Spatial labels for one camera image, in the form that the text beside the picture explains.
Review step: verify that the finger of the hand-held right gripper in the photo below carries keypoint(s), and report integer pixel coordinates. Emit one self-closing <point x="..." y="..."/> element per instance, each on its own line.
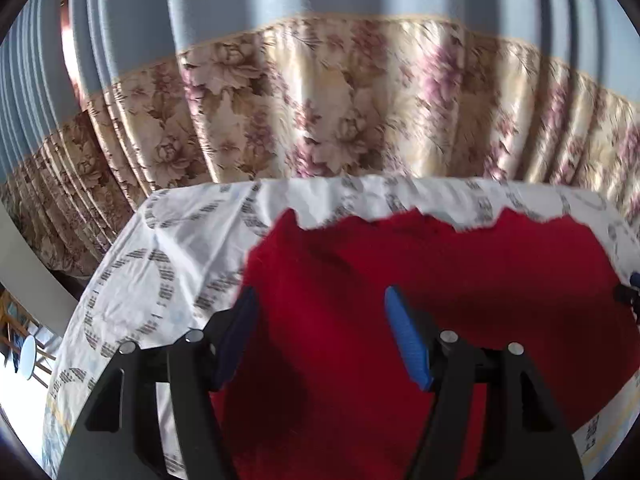
<point x="631" y="296"/>

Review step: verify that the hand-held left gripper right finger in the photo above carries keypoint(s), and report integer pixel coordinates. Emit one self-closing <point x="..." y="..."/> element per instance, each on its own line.
<point x="407" y="340"/>

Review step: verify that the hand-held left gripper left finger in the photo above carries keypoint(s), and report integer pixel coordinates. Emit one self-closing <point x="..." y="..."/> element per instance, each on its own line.
<point x="240" y="335"/>

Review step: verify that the red knitted sweater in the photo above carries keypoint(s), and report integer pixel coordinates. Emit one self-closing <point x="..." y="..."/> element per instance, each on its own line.
<point x="450" y="270"/>

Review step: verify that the white circle-patterned bed sheet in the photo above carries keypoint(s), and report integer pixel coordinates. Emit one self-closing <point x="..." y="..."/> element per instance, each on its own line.
<point x="165" y="260"/>

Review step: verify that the round white stool seat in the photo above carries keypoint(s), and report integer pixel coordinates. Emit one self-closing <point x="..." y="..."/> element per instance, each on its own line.
<point x="27" y="357"/>

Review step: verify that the wooden chair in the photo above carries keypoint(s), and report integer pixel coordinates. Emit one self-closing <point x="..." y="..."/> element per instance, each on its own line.
<point x="12" y="325"/>

